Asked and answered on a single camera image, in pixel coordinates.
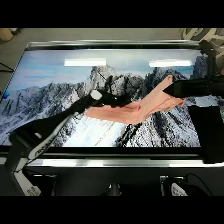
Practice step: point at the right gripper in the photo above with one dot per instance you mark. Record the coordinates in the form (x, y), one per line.
(186, 88)

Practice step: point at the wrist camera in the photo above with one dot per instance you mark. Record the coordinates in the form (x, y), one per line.
(208, 50)
(109, 85)

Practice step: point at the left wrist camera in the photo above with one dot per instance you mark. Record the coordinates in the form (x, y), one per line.
(109, 85)

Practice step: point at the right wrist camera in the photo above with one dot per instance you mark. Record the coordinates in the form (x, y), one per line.
(208, 50)

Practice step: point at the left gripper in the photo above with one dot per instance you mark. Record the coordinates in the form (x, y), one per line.
(115, 99)

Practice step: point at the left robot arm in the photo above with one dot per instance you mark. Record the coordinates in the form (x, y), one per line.
(50, 133)

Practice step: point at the silver frame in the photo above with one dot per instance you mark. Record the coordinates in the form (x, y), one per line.
(110, 162)

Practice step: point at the pink T-shirt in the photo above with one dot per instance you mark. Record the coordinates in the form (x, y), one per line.
(140, 110)

